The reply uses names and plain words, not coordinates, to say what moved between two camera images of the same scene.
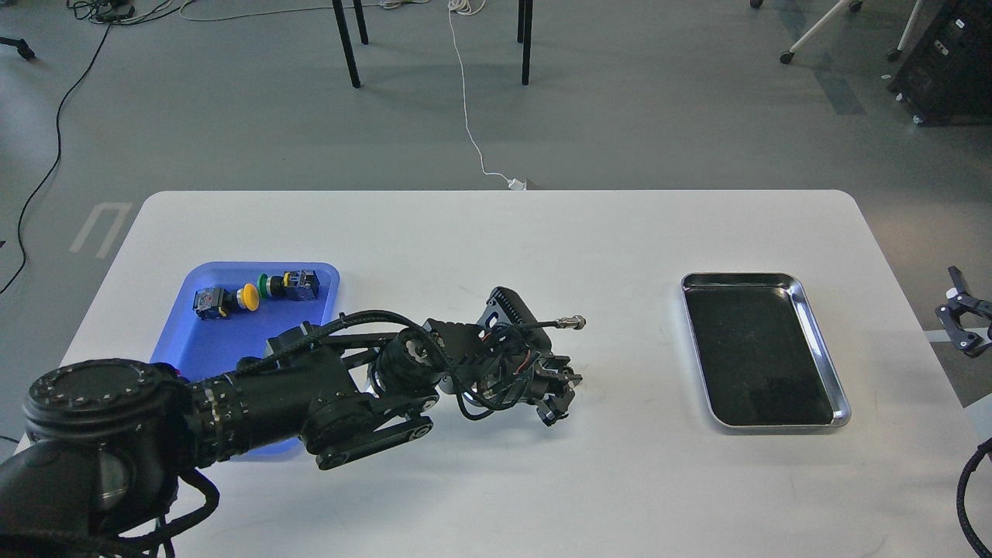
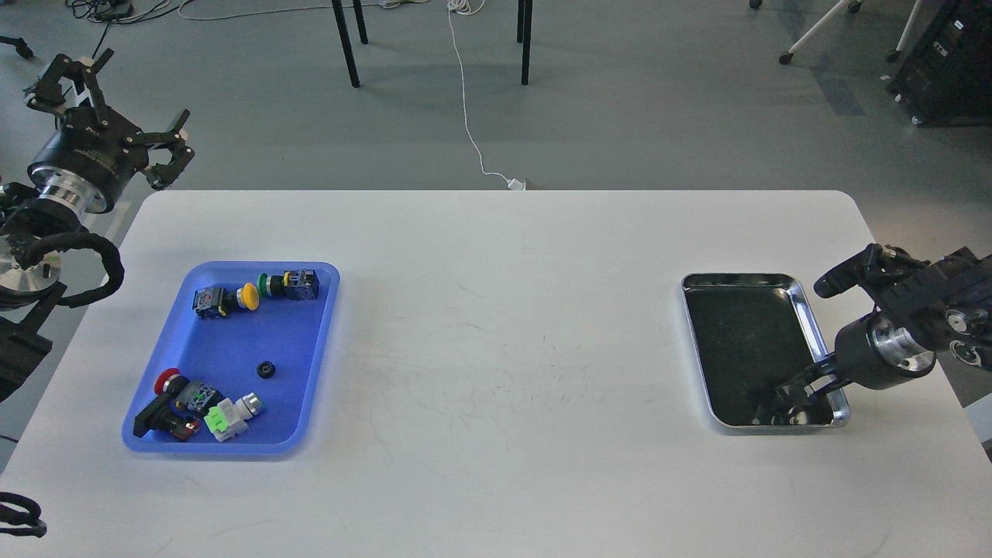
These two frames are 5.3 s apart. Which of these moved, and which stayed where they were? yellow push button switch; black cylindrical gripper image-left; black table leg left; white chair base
Moved: black cylindrical gripper image-left
Stayed: white chair base; yellow push button switch; black table leg left
